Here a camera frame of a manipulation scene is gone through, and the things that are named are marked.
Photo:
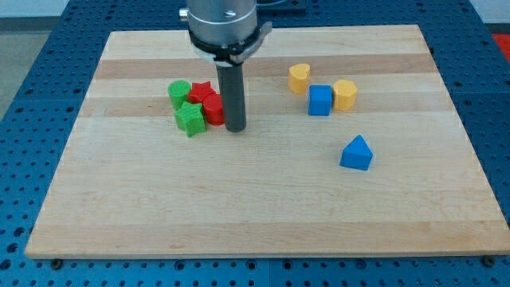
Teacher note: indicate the blue cube block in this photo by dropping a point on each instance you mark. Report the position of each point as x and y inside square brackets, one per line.
[319, 100]

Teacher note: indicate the blue triangle block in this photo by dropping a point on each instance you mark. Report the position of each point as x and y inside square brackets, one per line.
[357, 154]

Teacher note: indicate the red cylinder block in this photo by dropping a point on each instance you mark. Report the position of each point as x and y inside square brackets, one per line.
[213, 109]

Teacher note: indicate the green star block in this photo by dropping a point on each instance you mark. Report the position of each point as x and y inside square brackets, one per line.
[190, 118]

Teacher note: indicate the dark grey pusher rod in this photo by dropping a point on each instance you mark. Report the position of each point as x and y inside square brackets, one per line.
[231, 84]

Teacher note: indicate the red star block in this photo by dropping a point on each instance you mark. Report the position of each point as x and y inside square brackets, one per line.
[199, 92]

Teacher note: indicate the yellow heart block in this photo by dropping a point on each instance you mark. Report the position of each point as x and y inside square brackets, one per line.
[298, 78]

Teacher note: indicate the green cylinder block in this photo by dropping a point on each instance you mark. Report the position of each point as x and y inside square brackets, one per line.
[178, 92]

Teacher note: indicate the wooden board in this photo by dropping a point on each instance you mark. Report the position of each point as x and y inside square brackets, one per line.
[131, 185]

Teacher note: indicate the yellow hexagon block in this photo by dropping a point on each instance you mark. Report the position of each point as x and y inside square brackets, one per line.
[344, 95]

